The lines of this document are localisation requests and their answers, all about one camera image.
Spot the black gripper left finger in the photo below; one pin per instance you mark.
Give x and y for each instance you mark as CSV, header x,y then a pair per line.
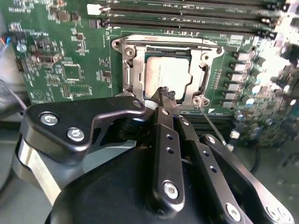
x,y
105,108

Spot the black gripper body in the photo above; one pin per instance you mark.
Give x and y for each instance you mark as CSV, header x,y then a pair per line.
x,y
112,198

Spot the silver square CPU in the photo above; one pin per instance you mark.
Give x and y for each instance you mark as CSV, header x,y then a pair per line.
x,y
168,70

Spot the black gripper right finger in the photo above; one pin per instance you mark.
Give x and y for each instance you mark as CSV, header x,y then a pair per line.
x,y
198,144

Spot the metal CPU socket cover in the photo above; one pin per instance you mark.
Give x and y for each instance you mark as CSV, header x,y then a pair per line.
x,y
137,70

